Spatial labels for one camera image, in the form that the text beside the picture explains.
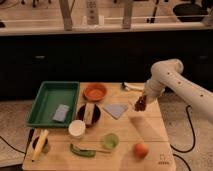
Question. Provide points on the wooden spoon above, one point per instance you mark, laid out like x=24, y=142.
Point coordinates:
x=95, y=150

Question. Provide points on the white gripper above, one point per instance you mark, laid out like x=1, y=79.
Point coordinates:
x=152, y=90

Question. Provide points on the dark red grape bunch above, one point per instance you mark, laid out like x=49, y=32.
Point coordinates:
x=140, y=104

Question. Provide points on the green translucent cup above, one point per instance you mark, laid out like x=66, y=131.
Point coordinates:
x=110, y=141

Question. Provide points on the red-orange bowl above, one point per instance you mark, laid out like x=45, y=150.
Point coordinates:
x=95, y=92

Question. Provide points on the beige wooden block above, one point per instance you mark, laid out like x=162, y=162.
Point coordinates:
x=88, y=113

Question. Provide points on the grey-blue folded cloth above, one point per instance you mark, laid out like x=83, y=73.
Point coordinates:
x=115, y=110

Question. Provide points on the small dark round dish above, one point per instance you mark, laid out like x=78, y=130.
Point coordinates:
x=45, y=148

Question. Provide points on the blue sponge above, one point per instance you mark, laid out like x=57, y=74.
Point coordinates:
x=61, y=113

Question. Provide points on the orange peach fruit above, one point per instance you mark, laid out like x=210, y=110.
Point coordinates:
x=140, y=150

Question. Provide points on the white cup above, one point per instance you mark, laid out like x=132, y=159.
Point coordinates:
x=77, y=128

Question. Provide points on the green pepper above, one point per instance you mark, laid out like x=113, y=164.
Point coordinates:
x=82, y=152

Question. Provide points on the green plastic tray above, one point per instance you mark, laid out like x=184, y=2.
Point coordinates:
x=50, y=96

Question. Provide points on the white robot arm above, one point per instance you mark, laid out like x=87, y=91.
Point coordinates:
x=167, y=73

